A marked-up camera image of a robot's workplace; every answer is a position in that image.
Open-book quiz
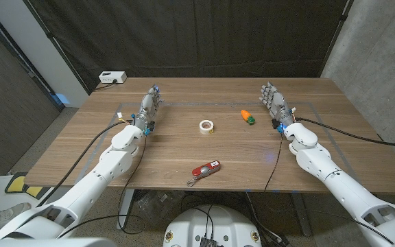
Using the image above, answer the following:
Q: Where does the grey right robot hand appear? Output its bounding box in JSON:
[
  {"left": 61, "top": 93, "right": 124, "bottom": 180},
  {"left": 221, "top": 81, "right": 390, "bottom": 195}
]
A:
[{"left": 259, "top": 81, "right": 298, "bottom": 134}]

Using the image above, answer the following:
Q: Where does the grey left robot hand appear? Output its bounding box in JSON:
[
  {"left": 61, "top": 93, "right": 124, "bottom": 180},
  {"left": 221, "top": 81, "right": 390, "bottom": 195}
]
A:
[{"left": 131, "top": 84, "right": 165, "bottom": 136}]

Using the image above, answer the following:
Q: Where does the white sticker roll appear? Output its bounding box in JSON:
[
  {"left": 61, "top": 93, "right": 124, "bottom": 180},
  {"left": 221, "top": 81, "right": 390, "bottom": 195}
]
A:
[{"left": 198, "top": 119, "right": 215, "bottom": 135}]

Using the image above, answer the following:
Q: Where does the red pocket knife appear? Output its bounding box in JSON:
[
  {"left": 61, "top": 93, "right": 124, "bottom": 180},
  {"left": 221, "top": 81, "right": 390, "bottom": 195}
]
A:
[{"left": 186, "top": 160, "right": 222, "bottom": 187}]

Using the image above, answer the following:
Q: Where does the orange toy carrot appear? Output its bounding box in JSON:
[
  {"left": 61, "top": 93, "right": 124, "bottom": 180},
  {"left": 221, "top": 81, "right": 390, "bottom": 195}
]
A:
[{"left": 240, "top": 109, "right": 256, "bottom": 126}]

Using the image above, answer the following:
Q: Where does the white power strip box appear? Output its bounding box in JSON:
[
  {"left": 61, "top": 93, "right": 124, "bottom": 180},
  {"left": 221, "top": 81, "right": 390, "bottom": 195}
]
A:
[{"left": 98, "top": 71, "right": 128, "bottom": 84}]

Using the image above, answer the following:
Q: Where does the black backdrop curtain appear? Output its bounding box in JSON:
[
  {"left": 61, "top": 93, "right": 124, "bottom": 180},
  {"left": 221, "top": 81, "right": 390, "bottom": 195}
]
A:
[{"left": 22, "top": 0, "right": 355, "bottom": 93}]

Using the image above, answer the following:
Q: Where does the black backdrop stand pole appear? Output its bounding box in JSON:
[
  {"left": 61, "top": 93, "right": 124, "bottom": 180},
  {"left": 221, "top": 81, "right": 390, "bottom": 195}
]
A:
[
  {"left": 319, "top": 0, "right": 355, "bottom": 78},
  {"left": 23, "top": 0, "right": 93, "bottom": 95}
]

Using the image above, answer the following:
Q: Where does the clear plastic bag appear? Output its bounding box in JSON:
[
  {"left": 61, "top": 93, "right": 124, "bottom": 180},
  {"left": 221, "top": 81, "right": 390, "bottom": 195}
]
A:
[{"left": 137, "top": 190, "right": 184, "bottom": 224}]

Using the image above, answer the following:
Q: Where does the white table leg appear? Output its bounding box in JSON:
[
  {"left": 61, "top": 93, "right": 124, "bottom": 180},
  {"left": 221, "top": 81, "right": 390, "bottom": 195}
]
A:
[{"left": 116, "top": 189, "right": 135, "bottom": 230}]

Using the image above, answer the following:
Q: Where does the grey table leg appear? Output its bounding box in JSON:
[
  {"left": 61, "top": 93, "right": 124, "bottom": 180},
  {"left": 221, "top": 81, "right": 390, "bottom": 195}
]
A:
[{"left": 290, "top": 192, "right": 312, "bottom": 237}]

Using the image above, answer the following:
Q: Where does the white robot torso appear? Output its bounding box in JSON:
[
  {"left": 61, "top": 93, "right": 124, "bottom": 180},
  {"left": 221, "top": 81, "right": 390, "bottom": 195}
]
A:
[{"left": 162, "top": 204, "right": 263, "bottom": 247}]

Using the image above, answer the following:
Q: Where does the black torso port module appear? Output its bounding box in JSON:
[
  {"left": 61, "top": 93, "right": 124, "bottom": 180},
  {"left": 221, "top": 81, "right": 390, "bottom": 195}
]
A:
[{"left": 200, "top": 236, "right": 219, "bottom": 247}]

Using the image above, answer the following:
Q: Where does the yellow and black floor mat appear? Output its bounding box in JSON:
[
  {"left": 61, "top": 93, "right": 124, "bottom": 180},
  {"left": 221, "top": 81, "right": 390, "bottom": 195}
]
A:
[{"left": 4, "top": 172, "right": 45, "bottom": 200}]

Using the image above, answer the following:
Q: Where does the grey sneaker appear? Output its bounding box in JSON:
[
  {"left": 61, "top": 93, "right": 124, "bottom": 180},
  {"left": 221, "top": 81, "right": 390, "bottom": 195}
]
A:
[{"left": 0, "top": 202, "right": 32, "bottom": 235}]

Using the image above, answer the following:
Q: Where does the black power strip cord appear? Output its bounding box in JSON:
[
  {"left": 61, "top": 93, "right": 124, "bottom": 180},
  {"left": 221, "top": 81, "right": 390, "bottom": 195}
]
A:
[{"left": 93, "top": 79, "right": 118, "bottom": 92}]

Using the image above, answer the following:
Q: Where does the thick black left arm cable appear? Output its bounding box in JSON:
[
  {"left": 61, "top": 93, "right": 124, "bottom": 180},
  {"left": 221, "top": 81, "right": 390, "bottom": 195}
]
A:
[{"left": 36, "top": 119, "right": 132, "bottom": 208}]

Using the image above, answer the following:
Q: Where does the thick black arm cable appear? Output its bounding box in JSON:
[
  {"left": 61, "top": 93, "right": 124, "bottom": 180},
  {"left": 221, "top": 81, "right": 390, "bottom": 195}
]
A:
[
  {"left": 295, "top": 117, "right": 395, "bottom": 150},
  {"left": 36, "top": 119, "right": 132, "bottom": 208}
]

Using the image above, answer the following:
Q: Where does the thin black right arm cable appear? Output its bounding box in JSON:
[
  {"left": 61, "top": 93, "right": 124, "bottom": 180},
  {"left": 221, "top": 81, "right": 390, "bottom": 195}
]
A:
[{"left": 264, "top": 132, "right": 283, "bottom": 192}]

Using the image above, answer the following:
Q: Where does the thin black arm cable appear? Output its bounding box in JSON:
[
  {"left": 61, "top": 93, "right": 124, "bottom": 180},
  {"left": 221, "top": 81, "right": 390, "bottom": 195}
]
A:
[
  {"left": 264, "top": 132, "right": 283, "bottom": 192},
  {"left": 56, "top": 135, "right": 147, "bottom": 238}
]

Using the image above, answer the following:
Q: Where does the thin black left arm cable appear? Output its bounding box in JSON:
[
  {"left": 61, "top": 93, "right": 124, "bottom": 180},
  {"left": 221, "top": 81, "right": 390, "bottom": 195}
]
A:
[{"left": 56, "top": 135, "right": 147, "bottom": 238}]

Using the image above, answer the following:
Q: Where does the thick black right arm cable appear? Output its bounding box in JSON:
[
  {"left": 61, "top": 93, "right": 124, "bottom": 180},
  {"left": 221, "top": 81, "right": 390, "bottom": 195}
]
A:
[{"left": 295, "top": 117, "right": 395, "bottom": 150}]

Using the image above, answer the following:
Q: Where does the black torso cable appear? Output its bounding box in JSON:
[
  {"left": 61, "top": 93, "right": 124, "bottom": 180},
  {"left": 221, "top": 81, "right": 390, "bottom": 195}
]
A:
[{"left": 192, "top": 204, "right": 216, "bottom": 241}]

